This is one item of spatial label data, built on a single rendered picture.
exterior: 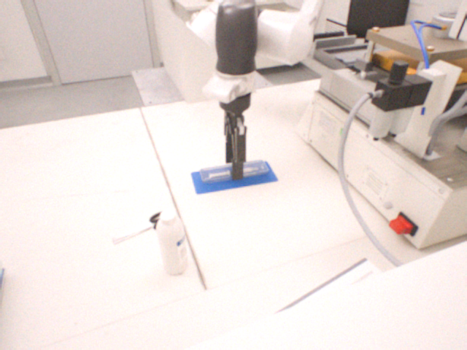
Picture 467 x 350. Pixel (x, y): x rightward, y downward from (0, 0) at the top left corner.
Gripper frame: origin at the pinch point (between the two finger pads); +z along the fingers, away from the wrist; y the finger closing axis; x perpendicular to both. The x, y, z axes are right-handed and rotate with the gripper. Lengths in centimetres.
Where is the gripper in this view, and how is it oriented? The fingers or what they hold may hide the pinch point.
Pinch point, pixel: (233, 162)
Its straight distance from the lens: 85.7
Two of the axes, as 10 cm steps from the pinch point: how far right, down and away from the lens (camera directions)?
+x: -9.7, 1.5, -1.8
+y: -2.3, -6.1, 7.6
